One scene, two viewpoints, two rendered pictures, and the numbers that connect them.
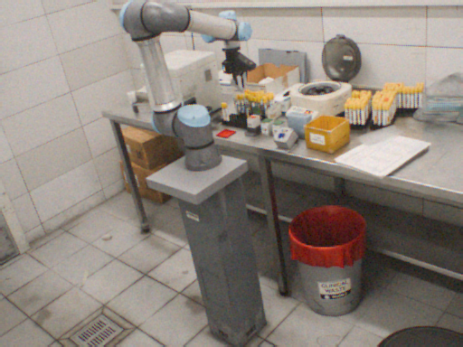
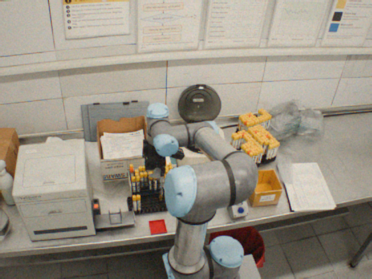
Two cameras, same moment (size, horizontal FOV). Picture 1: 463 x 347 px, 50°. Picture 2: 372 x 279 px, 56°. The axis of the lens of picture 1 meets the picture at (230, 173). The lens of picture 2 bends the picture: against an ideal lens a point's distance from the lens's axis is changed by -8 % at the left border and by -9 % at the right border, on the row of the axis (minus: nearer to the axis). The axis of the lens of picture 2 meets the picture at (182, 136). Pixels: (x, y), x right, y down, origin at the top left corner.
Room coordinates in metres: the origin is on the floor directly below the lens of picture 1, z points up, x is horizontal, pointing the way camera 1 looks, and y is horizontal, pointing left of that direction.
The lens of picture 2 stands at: (1.66, 0.77, 2.18)
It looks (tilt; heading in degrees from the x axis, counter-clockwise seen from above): 41 degrees down; 298
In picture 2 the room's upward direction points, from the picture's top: 4 degrees clockwise
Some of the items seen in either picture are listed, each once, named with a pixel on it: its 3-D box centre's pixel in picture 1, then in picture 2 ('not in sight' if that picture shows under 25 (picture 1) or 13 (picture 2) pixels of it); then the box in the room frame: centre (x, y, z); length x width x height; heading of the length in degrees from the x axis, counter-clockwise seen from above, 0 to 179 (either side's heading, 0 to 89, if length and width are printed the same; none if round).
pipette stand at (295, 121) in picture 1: (299, 125); not in sight; (1.99, -0.34, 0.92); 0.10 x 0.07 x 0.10; 45
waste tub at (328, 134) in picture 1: (326, 134); (262, 188); (1.85, -0.42, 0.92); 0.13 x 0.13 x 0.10; 40
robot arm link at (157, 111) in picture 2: (228, 24); (157, 120); (2.22, -0.11, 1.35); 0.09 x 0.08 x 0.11; 136
